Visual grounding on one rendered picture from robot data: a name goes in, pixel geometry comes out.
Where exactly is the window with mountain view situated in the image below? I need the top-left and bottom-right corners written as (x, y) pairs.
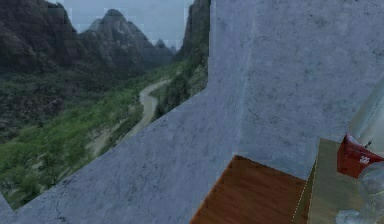
top-left (0, 0), bottom-right (212, 211)

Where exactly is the pale wooden table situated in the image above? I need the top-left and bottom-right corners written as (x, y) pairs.
top-left (292, 137), bottom-right (384, 224)

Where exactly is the red box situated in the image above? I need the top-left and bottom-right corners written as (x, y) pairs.
top-left (336, 133), bottom-right (384, 180)

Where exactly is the pale green lamp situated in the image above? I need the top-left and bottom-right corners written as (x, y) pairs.
top-left (347, 77), bottom-right (384, 158)

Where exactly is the clear glass vase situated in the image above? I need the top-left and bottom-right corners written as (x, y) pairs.
top-left (335, 161), bottom-right (384, 224)

